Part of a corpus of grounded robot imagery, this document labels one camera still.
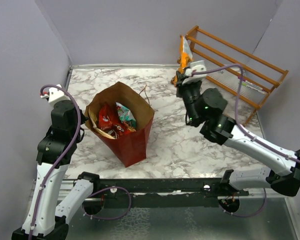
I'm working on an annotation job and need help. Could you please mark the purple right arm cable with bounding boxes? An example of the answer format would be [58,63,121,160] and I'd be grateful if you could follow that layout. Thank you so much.
[192,63,300,170]

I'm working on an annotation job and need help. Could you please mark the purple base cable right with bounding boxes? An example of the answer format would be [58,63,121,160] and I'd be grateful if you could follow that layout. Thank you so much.
[222,187,268,218]

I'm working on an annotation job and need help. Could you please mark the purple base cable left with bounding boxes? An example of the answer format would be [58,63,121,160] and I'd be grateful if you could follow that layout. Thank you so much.
[81,186,133,221]

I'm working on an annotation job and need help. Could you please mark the brown red paper bag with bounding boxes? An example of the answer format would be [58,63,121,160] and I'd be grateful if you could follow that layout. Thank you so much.
[84,82,155,168]

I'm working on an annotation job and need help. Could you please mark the teal Fox's candy bag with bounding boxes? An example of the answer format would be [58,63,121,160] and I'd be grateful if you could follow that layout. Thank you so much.
[116,102,137,129]

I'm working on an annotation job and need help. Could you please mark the markers on shelf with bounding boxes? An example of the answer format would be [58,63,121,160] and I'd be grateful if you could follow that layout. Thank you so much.
[241,80,265,94]

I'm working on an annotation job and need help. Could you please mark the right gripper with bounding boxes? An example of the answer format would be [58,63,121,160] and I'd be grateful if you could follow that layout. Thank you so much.
[175,69,201,125]

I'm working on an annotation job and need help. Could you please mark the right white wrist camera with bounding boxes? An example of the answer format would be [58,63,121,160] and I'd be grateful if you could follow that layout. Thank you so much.
[182,60,207,85]

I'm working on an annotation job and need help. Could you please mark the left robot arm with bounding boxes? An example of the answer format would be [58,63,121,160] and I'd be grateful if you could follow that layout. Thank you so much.
[11,100,101,240]

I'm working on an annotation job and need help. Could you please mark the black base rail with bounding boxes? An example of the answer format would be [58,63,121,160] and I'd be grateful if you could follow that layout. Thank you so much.
[92,177,249,209]

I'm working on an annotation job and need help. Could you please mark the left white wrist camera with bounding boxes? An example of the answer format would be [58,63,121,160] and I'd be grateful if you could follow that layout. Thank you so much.
[40,87,70,107]

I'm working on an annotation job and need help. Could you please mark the gold snack bag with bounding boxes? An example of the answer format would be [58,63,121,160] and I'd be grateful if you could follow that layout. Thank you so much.
[88,108,115,140]

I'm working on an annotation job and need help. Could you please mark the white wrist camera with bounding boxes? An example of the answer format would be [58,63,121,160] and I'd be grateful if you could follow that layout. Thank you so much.
[182,60,207,85]
[40,87,70,107]

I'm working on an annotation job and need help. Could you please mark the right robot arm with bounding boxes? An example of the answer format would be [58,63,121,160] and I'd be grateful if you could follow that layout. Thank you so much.
[176,80,300,197]

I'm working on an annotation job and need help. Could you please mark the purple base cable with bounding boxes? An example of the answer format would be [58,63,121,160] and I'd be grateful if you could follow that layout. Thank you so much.
[222,187,268,218]
[81,186,133,221]

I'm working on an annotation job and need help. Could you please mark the wooden orange shelf rack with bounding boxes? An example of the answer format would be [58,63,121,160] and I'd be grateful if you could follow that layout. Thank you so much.
[183,25,289,125]

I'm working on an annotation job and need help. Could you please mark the orange Kettle chips bag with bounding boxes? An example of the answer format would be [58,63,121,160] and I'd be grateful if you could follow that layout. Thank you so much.
[176,35,193,74]

